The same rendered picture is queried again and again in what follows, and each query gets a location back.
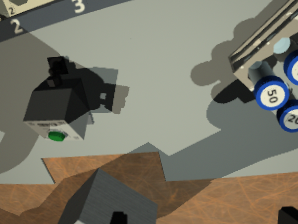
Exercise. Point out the grey bench mat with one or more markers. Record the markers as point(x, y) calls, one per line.
point(157, 78)

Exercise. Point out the black sloped desk with green button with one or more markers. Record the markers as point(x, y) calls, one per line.
point(56, 109)

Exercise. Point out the blue tube cap with white 50 label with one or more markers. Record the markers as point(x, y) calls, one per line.
point(270, 91)

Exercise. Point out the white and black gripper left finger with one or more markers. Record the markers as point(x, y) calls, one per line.
point(118, 217)

